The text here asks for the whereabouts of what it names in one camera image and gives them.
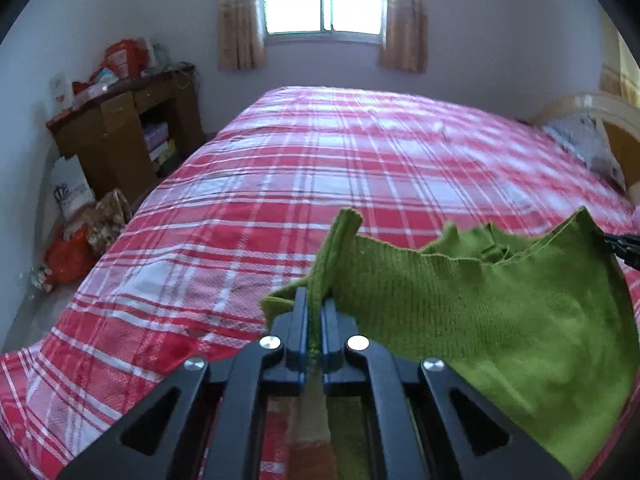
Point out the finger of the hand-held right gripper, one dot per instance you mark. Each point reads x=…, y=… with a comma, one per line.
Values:
x=625, y=247

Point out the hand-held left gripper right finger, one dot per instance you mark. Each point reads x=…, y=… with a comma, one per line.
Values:
x=327, y=340

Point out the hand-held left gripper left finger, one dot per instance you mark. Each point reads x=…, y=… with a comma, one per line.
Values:
x=301, y=340

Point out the green orange striped knit sweater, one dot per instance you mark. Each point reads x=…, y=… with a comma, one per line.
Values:
x=475, y=320

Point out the grey patterned pillow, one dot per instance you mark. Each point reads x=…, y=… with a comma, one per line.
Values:
x=585, y=145

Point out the cream wooden headboard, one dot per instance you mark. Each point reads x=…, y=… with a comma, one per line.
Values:
x=590, y=105

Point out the bed with red plaid sheet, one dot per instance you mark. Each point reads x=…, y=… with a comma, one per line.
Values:
x=310, y=170

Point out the yellow curtain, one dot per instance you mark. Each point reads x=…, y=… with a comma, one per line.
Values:
x=627, y=75

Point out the floral fabric bag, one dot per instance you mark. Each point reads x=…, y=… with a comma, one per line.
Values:
x=107, y=222

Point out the stack of books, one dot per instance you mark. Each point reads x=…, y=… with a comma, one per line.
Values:
x=159, y=142

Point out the red plastic bag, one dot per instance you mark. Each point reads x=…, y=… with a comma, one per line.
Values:
x=70, y=260

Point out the brown wooden desk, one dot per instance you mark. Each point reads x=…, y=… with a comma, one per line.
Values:
x=115, y=145

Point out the crinkled foil wrapper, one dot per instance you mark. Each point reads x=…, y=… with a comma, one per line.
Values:
x=37, y=280

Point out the white paper bag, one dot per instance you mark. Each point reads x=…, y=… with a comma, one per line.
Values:
x=70, y=187

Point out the beige patterned curtain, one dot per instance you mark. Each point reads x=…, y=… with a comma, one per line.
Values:
x=240, y=20
x=404, y=25

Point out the red and white package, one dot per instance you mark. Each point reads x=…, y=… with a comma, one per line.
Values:
x=97, y=85

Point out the red gift box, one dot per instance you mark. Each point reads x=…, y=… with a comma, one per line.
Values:
x=122, y=57

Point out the white card box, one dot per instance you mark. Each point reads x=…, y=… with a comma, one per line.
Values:
x=60, y=92

